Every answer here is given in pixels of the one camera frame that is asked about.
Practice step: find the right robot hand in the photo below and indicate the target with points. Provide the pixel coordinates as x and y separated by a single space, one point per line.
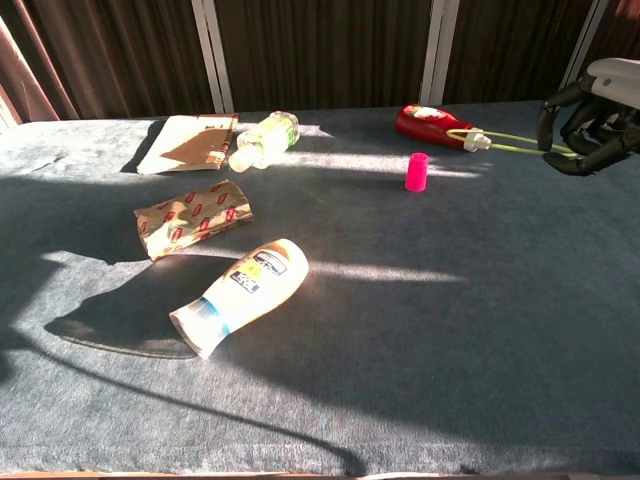
590 135

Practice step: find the red ketchup bottle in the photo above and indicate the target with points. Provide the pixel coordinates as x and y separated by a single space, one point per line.
430 125

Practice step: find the pink plastic cup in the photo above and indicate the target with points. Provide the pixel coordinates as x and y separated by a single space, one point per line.
416 172

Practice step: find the dark table cloth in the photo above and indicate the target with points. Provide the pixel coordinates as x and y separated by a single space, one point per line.
320 300

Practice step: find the clear plastic bottle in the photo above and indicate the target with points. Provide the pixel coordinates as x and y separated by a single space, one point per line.
265 140

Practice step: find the cream mayonnaise bottle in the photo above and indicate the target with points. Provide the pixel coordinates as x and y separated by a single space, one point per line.
245 295

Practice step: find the red printed snack packet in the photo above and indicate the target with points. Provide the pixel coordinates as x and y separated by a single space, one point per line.
195 217

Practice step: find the white partition frame post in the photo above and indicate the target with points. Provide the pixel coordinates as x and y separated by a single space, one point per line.
440 50
212 55
582 40

